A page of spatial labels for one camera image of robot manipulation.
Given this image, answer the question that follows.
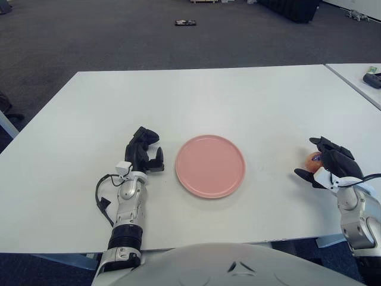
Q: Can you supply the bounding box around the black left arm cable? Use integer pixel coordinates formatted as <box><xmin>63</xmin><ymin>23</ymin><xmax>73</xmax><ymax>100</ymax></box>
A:
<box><xmin>95</xmin><ymin>174</ymin><xmax>129</xmax><ymax>229</ymax></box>

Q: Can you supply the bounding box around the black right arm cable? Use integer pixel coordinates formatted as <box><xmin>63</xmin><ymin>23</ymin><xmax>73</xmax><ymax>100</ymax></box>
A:
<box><xmin>330</xmin><ymin>172</ymin><xmax>381</xmax><ymax>187</ymax></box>

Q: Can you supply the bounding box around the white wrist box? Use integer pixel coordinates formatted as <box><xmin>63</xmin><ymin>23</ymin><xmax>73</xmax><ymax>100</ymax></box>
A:
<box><xmin>115</xmin><ymin>161</ymin><xmax>132</xmax><ymax>177</ymax></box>
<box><xmin>314</xmin><ymin>169</ymin><xmax>339</xmax><ymax>190</ymax></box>

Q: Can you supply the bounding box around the small grey robot dog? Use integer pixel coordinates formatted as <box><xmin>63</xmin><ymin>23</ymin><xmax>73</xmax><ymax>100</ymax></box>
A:
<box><xmin>345</xmin><ymin>9</ymin><xmax>370</xmax><ymax>22</ymax></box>

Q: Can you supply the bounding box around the grey white robot torso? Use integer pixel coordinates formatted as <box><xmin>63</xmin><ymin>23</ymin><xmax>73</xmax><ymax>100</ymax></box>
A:
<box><xmin>90</xmin><ymin>241</ymin><xmax>367</xmax><ymax>286</ymax></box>

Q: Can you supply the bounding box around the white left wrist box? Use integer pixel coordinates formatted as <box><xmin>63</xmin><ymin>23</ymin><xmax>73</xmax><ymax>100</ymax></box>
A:
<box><xmin>115</xmin><ymin>161</ymin><xmax>132</xmax><ymax>177</ymax></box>

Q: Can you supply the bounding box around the black furniture block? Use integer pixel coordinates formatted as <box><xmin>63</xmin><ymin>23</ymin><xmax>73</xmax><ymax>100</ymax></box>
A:
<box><xmin>257</xmin><ymin>0</ymin><xmax>321</xmax><ymax>24</ymax></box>

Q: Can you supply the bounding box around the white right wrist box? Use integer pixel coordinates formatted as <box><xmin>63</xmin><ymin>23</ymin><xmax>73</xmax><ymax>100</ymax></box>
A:
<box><xmin>314</xmin><ymin>169</ymin><xmax>339</xmax><ymax>190</ymax></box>

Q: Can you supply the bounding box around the white desk leg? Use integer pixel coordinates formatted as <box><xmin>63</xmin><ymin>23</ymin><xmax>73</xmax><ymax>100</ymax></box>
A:
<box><xmin>0</xmin><ymin>109</ymin><xmax>20</xmax><ymax>140</ymax></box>

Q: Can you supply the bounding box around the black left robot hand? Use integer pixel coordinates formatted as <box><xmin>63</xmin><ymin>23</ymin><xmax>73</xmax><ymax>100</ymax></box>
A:
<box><xmin>124</xmin><ymin>126</ymin><xmax>165</xmax><ymax>175</ymax></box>

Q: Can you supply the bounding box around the black office chair base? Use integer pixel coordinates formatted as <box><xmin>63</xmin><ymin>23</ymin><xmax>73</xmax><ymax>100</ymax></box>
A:
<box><xmin>0</xmin><ymin>91</ymin><xmax>26</xmax><ymax>122</ymax></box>

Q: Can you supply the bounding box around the dark grey handheld controller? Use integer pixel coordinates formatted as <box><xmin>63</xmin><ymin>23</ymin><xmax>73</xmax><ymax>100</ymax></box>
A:
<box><xmin>362</xmin><ymin>73</ymin><xmax>381</xmax><ymax>89</ymax></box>

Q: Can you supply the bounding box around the pink round plate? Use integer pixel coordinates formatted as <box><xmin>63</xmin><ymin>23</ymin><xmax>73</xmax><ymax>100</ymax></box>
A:
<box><xmin>174</xmin><ymin>134</ymin><xmax>247</xmax><ymax>200</ymax></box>

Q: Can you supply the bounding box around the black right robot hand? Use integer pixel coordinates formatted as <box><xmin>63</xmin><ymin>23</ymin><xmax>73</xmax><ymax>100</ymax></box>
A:
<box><xmin>293</xmin><ymin>136</ymin><xmax>366</xmax><ymax>190</ymax></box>

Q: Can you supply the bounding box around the red yellow apple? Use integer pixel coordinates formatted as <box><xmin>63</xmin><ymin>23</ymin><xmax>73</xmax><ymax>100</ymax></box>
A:
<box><xmin>303</xmin><ymin>151</ymin><xmax>324</xmax><ymax>173</ymax></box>

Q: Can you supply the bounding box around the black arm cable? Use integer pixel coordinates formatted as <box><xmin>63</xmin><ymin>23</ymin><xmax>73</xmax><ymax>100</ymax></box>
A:
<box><xmin>330</xmin><ymin>172</ymin><xmax>381</xmax><ymax>187</ymax></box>
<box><xmin>95</xmin><ymin>174</ymin><xmax>129</xmax><ymax>229</ymax></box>

